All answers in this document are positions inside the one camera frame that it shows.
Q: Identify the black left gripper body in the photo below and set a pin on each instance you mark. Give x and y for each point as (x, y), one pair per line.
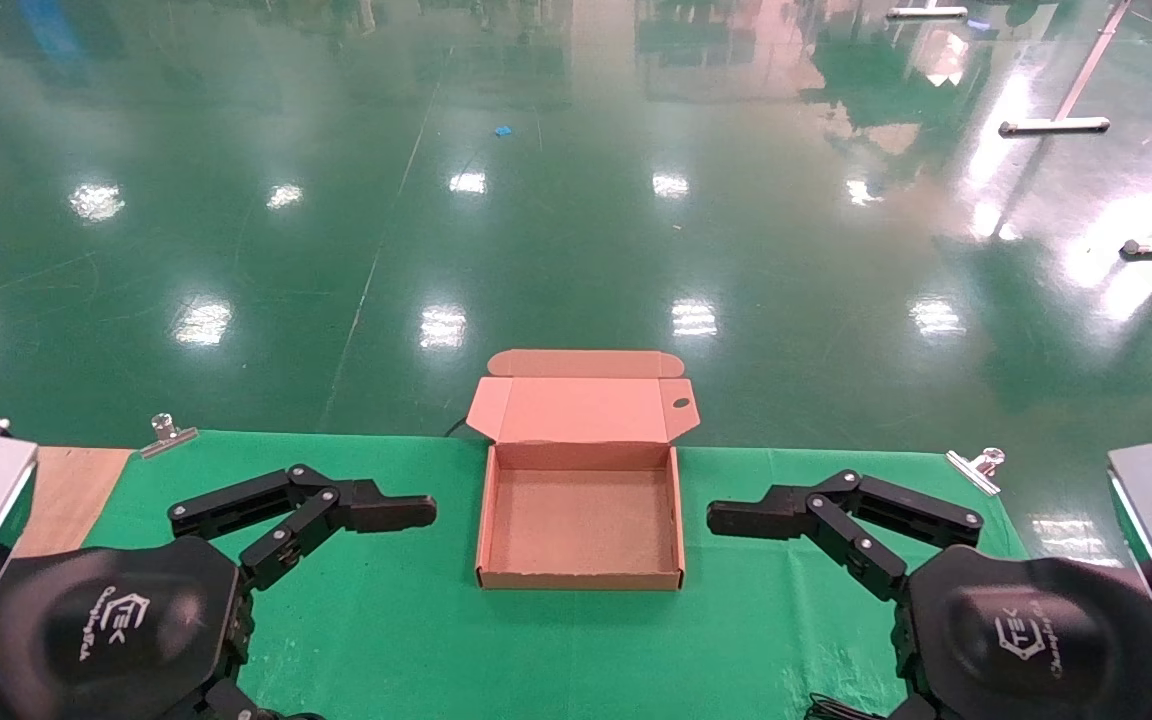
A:
(106, 630)

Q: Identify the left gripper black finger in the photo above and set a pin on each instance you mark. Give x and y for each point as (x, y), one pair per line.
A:
(281, 545)
(236, 500)

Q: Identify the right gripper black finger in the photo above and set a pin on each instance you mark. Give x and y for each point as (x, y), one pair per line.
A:
(916, 510)
(861, 555)

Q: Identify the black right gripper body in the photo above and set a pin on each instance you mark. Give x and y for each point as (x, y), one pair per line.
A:
(1036, 640)

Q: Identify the open brown cardboard box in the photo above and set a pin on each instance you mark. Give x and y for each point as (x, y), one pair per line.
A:
(581, 520)

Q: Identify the metal cloth clip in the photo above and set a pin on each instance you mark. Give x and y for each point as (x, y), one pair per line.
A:
(171, 441)
(971, 472)

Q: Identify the green table cloth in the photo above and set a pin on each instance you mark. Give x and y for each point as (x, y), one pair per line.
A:
(386, 620)

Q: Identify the short white floor foot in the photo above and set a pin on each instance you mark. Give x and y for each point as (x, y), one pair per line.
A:
(926, 12)

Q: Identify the white stand with slanted post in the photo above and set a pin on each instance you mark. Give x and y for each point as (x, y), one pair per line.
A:
(1051, 126)

